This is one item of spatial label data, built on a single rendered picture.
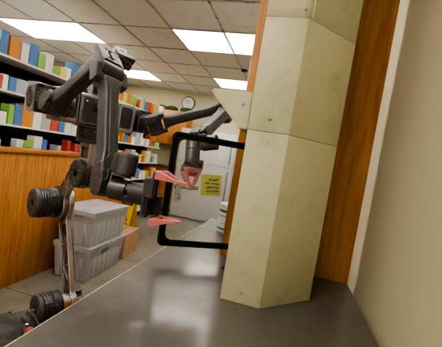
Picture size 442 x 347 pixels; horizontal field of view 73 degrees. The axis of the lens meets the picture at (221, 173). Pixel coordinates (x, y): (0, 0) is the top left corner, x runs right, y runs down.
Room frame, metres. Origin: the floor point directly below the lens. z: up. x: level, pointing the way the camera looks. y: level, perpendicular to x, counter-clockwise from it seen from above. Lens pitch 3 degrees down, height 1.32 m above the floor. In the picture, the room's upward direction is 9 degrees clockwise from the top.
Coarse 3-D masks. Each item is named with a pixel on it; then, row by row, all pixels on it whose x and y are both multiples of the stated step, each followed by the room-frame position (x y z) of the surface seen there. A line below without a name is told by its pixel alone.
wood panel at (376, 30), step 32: (384, 0) 1.09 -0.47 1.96; (256, 32) 1.19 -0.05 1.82; (384, 32) 1.09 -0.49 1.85; (256, 64) 1.18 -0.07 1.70; (352, 64) 1.11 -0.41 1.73; (384, 64) 1.08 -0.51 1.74; (352, 96) 1.10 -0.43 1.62; (352, 128) 1.10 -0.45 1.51; (352, 160) 1.09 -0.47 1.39; (352, 192) 1.09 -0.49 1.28; (352, 224) 1.08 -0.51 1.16; (320, 256) 1.10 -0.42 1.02
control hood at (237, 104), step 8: (216, 88) 0.83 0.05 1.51; (216, 96) 0.83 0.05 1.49; (224, 96) 0.82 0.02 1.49; (232, 96) 0.82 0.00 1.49; (240, 96) 0.81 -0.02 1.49; (248, 96) 0.81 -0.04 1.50; (224, 104) 0.82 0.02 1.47; (232, 104) 0.82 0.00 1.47; (240, 104) 0.81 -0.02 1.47; (248, 104) 0.81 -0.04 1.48; (232, 112) 0.82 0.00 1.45; (240, 112) 0.81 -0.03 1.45; (248, 112) 0.81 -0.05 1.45; (240, 120) 0.81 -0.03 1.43; (248, 120) 0.81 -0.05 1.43; (240, 128) 0.81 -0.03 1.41
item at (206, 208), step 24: (192, 144) 1.04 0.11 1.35; (192, 168) 1.04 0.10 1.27; (216, 168) 1.07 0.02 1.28; (240, 168) 1.10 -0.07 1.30; (192, 192) 1.04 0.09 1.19; (216, 192) 1.07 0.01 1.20; (168, 216) 1.02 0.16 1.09; (192, 216) 1.05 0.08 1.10; (216, 216) 1.08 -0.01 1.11; (192, 240) 1.05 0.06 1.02; (216, 240) 1.08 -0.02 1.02
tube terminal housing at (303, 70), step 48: (288, 48) 0.79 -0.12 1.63; (336, 48) 0.85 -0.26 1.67; (288, 96) 0.79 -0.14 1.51; (336, 96) 0.87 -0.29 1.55; (288, 144) 0.79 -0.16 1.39; (336, 144) 0.88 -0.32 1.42; (240, 192) 0.80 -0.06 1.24; (288, 192) 0.80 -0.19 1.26; (240, 240) 0.80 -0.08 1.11; (288, 240) 0.82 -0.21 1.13; (240, 288) 0.80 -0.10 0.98; (288, 288) 0.84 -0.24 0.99
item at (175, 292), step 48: (144, 288) 0.79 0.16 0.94; (192, 288) 0.84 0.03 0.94; (336, 288) 1.02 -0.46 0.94; (48, 336) 0.54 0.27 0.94; (96, 336) 0.57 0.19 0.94; (144, 336) 0.59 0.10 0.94; (192, 336) 0.62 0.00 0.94; (240, 336) 0.64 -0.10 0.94; (288, 336) 0.68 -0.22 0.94; (336, 336) 0.71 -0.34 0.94
